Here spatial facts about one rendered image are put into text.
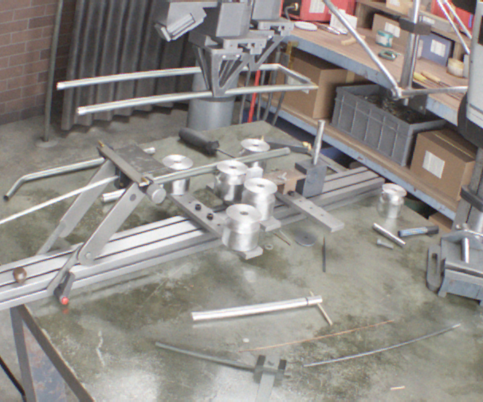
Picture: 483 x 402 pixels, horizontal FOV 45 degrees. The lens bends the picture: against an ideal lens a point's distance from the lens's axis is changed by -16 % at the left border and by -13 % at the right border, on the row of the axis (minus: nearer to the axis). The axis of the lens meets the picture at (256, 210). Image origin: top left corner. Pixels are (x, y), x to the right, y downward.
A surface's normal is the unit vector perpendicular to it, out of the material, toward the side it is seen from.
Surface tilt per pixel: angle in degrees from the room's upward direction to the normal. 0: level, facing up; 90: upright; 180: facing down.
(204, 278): 0
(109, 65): 89
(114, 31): 89
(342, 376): 0
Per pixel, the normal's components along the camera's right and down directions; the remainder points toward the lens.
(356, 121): -0.75, 0.22
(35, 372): 0.65, 0.45
